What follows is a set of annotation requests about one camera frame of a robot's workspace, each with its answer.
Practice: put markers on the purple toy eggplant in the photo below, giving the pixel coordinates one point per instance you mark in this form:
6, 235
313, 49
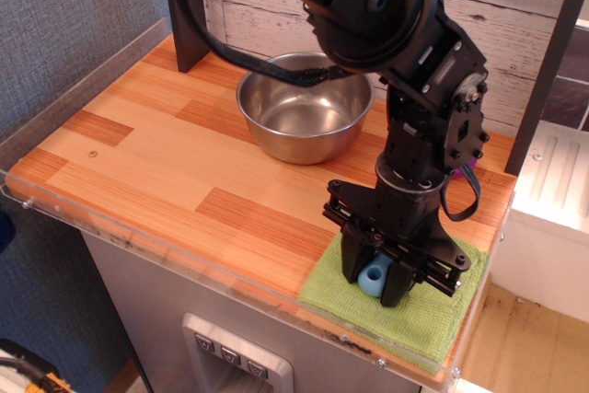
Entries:
466, 170

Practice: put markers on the silver dispenser panel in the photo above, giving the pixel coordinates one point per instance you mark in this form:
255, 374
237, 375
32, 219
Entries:
226, 362

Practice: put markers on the dark left post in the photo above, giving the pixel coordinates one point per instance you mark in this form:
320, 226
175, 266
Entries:
190, 48

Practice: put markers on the dark right post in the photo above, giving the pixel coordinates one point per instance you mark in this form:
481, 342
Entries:
558, 43

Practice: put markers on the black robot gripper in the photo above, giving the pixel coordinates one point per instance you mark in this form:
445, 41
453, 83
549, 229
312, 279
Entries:
400, 220

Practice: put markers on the blue grey toy scooper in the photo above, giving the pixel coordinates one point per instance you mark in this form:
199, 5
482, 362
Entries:
372, 277

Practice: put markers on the stainless steel pot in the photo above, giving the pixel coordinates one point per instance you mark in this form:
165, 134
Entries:
305, 125

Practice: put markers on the orange black object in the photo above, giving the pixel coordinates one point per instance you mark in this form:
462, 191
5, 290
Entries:
42, 381

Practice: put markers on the dark post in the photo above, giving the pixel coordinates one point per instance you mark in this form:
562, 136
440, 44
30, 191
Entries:
558, 43
190, 48

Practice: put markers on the white toy sink unit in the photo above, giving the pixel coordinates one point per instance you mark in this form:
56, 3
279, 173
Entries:
543, 254

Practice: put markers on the clear acrylic guard rail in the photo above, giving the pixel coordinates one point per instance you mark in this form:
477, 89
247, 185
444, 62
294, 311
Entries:
259, 241

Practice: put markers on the silver toy fridge cabinet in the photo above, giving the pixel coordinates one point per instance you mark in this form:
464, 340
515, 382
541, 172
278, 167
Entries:
151, 301

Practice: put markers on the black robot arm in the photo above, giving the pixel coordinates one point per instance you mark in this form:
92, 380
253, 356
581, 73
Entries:
436, 80

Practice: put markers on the green cloth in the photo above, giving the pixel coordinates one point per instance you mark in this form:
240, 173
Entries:
426, 321

